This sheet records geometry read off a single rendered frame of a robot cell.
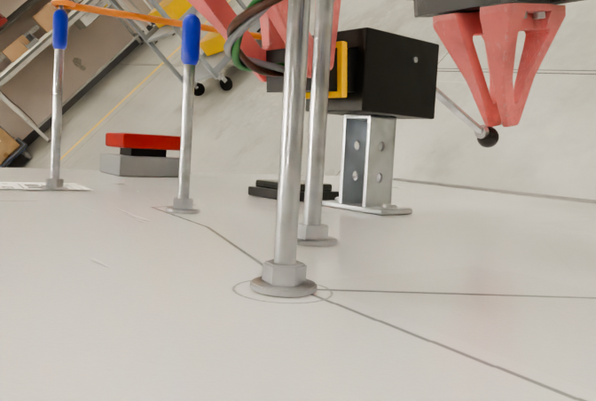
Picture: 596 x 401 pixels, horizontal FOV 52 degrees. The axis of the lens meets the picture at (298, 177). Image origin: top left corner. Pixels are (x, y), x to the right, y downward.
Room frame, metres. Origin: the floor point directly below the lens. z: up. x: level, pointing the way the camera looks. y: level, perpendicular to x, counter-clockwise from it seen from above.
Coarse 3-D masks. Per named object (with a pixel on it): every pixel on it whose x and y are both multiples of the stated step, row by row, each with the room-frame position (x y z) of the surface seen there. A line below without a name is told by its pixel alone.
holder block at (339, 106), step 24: (360, 48) 0.27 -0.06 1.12; (384, 48) 0.28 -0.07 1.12; (408, 48) 0.28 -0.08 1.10; (432, 48) 0.29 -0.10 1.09; (360, 72) 0.27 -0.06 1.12; (384, 72) 0.27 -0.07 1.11; (408, 72) 0.28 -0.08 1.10; (432, 72) 0.29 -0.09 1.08; (360, 96) 0.27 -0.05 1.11; (384, 96) 0.27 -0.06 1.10; (408, 96) 0.28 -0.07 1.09; (432, 96) 0.28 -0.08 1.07
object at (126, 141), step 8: (112, 136) 0.51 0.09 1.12; (120, 136) 0.49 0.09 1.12; (128, 136) 0.48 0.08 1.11; (136, 136) 0.48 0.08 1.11; (144, 136) 0.48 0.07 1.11; (152, 136) 0.49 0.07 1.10; (160, 136) 0.49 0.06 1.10; (168, 136) 0.49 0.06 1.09; (176, 136) 0.49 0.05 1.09; (112, 144) 0.50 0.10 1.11; (120, 144) 0.49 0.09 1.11; (128, 144) 0.48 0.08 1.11; (136, 144) 0.48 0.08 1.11; (144, 144) 0.48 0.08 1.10; (152, 144) 0.48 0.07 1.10; (160, 144) 0.49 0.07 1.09; (168, 144) 0.49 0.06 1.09; (176, 144) 0.49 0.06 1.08; (120, 152) 0.51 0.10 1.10; (128, 152) 0.50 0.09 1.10; (136, 152) 0.49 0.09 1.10; (144, 152) 0.49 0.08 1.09; (152, 152) 0.49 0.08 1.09; (160, 152) 0.49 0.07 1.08
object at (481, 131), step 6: (414, 60) 0.28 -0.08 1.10; (438, 90) 0.31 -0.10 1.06; (438, 96) 0.31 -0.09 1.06; (444, 96) 0.32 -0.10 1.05; (444, 102) 0.32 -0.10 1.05; (450, 102) 0.32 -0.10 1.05; (450, 108) 0.32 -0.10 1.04; (456, 108) 0.32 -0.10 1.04; (456, 114) 0.32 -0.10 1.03; (462, 114) 0.32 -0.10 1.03; (462, 120) 0.32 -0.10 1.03; (468, 120) 0.32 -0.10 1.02; (474, 126) 0.32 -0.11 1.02; (480, 126) 0.32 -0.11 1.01; (486, 126) 0.33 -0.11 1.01; (474, 132) 0.33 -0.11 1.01; (480, 132) 0.33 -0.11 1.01; (486, 132) 0.32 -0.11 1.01; (480, 138) 0.33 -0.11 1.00
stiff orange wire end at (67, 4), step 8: (56, 0) 0.37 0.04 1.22; (64, 0) 0.37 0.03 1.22; (64, 8) 0.38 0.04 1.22; (72, 8) 0.37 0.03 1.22; (80, 8) 0.37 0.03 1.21; (88, 8) 0.37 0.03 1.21; (96, 8) 0.37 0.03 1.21; (104, 8) 0.38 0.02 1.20; (120, 16) 0.38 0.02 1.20; (128, 16) 0.38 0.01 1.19; (136, 16) 0.38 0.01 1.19; (144, 16) 0.38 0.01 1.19; (152, 16) 0.38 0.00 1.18; (168, 24) 0.39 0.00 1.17; (176, 24) 0.39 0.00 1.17; (216, 32) 0.39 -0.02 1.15
